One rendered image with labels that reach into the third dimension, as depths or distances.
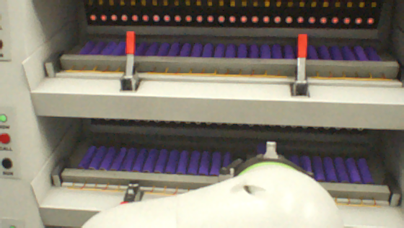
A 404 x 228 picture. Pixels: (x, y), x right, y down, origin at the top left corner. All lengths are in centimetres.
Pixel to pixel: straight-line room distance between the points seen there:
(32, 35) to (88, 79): 11
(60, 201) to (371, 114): 53
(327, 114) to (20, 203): 53
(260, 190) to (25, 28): 49
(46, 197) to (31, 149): 9
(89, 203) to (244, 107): 31
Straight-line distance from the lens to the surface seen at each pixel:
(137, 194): 70
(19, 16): 70
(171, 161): 75
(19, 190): 76
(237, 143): 78
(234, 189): 33
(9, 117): 73
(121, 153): 79
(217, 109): 62
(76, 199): 75
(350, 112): 64
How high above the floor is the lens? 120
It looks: 11 degrees down
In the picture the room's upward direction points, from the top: 1 degrees clockwise
